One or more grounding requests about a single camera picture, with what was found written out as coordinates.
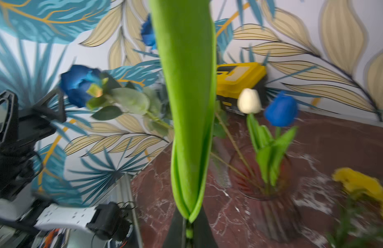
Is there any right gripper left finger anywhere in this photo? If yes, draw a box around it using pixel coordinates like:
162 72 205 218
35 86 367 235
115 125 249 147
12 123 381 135
162 208 187 248

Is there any blue rose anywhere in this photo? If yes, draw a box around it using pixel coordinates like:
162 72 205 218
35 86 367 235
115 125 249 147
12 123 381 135
140 14 156 50
60 65 103 108

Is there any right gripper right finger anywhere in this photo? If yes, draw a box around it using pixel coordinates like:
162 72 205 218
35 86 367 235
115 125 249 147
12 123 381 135
193 207 218 248

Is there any small blue tulip bud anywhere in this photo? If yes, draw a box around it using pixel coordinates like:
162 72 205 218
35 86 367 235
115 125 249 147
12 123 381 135
264 92 299 128

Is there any cream rosebud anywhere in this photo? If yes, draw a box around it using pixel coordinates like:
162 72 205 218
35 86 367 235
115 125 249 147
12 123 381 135
237 88 262 114

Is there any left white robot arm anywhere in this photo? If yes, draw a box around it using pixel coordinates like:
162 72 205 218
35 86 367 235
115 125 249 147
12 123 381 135
0 89 132 242

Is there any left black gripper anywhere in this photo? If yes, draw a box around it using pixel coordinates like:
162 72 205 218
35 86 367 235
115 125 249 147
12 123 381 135
0 88 67 158

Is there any dark ribbed glass vase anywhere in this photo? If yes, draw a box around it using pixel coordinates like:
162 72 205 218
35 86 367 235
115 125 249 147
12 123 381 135
229 145 302 243

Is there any yellow carnation vase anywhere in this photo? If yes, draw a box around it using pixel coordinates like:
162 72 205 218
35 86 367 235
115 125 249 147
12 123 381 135
326 167 383 248

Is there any yellow black toolbox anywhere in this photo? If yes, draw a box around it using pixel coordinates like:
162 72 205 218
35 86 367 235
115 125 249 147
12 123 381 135
217 62 268 108

